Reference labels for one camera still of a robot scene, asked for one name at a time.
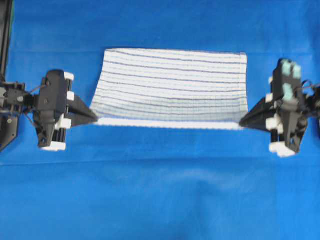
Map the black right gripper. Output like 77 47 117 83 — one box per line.
239 58 308 157

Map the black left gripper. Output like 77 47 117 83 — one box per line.
36 69 98 151

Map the white blue striped towel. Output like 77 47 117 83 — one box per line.
90 48 248 130

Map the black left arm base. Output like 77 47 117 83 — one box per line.
0 111 20 152

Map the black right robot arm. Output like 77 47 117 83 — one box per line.
239 58 320 157

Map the black table frame rail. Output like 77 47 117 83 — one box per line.
0 0 14 83

